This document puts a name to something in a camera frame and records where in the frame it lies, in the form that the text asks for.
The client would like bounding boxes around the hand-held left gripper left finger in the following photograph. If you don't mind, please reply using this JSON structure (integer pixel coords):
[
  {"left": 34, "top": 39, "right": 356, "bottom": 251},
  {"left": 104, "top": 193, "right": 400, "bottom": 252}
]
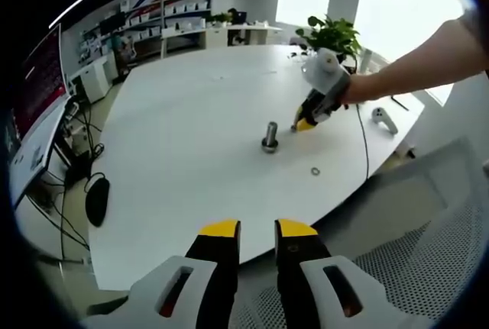
[{"left": 82, "top": 218, "right": 241, "bottom": 329}]

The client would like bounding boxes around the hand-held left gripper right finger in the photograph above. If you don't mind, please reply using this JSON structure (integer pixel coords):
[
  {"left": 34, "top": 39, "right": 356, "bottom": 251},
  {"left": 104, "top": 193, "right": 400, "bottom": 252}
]
[{"left": 274, "top": 218, "right": 408, "bottom": 329}]

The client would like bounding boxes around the large metal threaded stud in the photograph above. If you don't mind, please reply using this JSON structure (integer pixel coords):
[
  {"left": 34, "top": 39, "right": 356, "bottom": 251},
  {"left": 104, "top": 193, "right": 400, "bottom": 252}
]
[{"left": 261, "top": 121, "right": 280, "bottom": 154}]

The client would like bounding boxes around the potted green plant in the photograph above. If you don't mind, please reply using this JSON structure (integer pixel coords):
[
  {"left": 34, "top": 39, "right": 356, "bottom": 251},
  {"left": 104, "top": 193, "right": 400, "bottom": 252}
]
[{"left": 296, "top": 15, "right": 363, "bottom": 66}]

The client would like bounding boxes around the white tabletop stand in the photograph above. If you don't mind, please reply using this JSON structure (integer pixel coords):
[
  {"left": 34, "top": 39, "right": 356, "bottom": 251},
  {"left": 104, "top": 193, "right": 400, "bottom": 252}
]
[{"left": 358, "top": 48, "right": 374, "bottom": 74}]

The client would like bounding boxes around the white handheld controller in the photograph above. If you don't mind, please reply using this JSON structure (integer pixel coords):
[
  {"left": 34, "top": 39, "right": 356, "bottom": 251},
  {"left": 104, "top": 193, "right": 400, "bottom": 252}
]
[{"left": 371, "top": 106, "right": 398, "bottom": 134}]

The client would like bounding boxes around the black office chair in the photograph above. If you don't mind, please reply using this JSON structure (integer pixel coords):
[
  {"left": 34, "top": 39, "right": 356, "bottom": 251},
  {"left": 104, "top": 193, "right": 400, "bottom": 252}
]
[{"left": 227, "top": 8, "right": 248, "bottom": 46}]

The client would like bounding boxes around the white background desk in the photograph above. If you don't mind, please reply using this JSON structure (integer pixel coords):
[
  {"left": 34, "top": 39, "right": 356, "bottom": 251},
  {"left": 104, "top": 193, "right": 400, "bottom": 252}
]
[{"left": 160, "top": 23, "right": 283, "bottom": 59}]

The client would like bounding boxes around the small background plant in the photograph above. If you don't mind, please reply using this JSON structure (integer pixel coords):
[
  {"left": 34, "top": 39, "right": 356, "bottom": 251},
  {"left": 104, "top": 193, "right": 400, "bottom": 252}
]
[{"left": 206, "top": 11, "right": 232, "bottom": 28}]

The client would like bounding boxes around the white mesh chair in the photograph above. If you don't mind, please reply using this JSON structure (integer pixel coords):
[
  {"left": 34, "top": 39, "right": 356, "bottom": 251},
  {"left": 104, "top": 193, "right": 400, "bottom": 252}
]
[{"left": 228, "top": 134, "right": 489, "bottom": 329}]

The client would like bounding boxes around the black oval object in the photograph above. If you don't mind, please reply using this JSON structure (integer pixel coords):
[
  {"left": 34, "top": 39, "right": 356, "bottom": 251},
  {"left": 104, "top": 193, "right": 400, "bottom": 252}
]
[{"left": 86, "top": 178, "right": 111, "bottom": 227}]

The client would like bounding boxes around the shelving with white bins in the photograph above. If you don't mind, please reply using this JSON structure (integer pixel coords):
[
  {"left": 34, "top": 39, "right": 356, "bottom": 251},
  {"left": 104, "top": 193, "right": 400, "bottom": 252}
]
[{"left": 78, "top": 0, "right": 213, "bottom": 63}]

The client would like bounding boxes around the white-screen monitor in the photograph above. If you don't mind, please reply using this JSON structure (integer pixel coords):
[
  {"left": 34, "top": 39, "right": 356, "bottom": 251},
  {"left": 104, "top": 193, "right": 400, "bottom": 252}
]
[{"left": 7, "top": 104, "right": 70, "bottom": 208}]

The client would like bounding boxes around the white low cabinet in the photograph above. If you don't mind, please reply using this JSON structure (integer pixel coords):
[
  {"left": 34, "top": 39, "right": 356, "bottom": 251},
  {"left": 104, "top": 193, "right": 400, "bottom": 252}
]
[{"left": 70, "top": 56, "right": 119, "bottom": 105}]

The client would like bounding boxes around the red-screen monitor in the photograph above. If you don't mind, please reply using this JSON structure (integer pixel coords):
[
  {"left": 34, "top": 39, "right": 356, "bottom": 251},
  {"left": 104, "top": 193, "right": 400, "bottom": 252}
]
[{"left": 18, "top": 23, "right": 73, "bottom": 143}]

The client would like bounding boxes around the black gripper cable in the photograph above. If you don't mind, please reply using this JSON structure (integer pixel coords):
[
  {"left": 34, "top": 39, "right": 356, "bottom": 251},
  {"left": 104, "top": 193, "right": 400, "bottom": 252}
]
[{"left": 354, "top": 102, "right": 371, "bottom": 182}]

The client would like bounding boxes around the tangle of black cables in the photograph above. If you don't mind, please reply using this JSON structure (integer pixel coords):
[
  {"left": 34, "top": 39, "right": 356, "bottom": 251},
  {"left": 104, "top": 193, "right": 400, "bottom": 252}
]
[{"left": 34, "top": 103, "right": 106, "bottom": 261}]

